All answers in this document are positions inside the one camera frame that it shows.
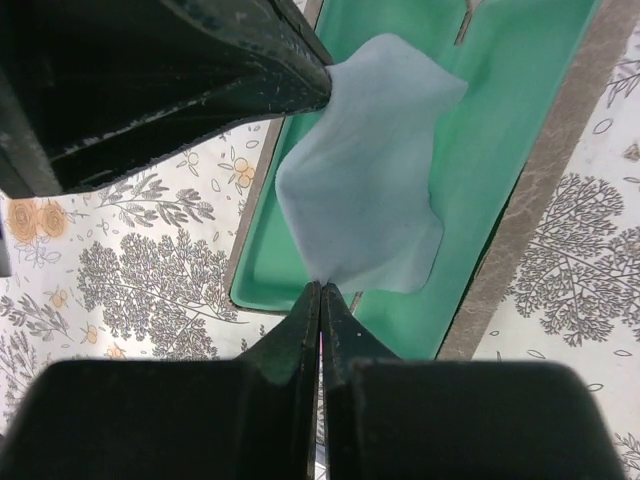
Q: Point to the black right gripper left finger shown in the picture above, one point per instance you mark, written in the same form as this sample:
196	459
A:
251	417

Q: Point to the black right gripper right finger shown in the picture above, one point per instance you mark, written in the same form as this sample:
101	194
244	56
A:
386	418

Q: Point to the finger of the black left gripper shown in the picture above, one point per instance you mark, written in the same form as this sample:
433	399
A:
93	92

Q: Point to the light blue cleaning cloth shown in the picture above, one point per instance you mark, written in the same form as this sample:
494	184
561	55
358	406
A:
354	190

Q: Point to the floral patterned table mat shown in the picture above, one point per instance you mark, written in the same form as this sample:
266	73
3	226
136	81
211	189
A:
209	265

